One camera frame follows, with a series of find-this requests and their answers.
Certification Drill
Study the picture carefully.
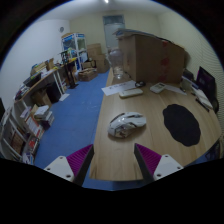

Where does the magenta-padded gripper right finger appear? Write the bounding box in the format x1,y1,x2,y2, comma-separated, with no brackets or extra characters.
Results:
133,143,184,184

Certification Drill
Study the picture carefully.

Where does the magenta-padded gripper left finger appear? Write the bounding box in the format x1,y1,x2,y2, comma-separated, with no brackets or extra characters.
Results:
43,143,95,187

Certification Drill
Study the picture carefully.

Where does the white and grey computer mouse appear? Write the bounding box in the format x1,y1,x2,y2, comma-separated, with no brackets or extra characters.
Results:
107,111,148,139

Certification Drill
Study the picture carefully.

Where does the black wavy-edged mouse pad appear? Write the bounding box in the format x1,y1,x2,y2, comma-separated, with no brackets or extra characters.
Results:
162,103,202,148

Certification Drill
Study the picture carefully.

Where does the shelf unit with books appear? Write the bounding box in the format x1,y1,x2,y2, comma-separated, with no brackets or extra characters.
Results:
0,96,56,166

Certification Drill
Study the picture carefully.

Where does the black pen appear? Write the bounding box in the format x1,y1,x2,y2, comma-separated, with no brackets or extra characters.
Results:
195,97,210,113

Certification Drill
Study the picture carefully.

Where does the plain white paper sheet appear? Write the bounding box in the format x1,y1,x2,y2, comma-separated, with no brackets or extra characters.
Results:
164,84,188,96

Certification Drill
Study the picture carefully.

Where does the open white notebook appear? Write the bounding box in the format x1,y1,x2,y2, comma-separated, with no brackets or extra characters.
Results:
191,87,214,110

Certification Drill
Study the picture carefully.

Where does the long white remote control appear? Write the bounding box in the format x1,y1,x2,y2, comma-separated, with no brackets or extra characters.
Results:
118,87,144,99

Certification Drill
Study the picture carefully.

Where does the dark computer monitor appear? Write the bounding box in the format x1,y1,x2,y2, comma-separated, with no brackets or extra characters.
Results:
195,65,217,101

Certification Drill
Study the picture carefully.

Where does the white printed paper sheet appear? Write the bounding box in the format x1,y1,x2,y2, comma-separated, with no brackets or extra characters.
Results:
101,79,138,97

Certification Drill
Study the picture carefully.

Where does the large brown cardboard box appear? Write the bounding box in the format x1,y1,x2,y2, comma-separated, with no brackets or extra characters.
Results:
113,29,187,84

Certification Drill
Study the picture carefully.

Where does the clear plastic water jug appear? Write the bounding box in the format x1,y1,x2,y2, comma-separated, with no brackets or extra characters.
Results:
108,47,126,80

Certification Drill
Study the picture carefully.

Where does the stack of cardboard boxes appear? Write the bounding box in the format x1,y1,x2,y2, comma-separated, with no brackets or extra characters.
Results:
78,42,111,83

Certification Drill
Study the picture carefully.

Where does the blue claw machine cabinet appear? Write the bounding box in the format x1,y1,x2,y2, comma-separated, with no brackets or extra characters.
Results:
60,32,88,71

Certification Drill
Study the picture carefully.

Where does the grey door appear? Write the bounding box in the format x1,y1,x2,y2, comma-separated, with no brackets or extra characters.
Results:
102,14,126,51

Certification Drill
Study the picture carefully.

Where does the black coiled cable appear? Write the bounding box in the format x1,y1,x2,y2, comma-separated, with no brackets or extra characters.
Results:
134,80,147,88

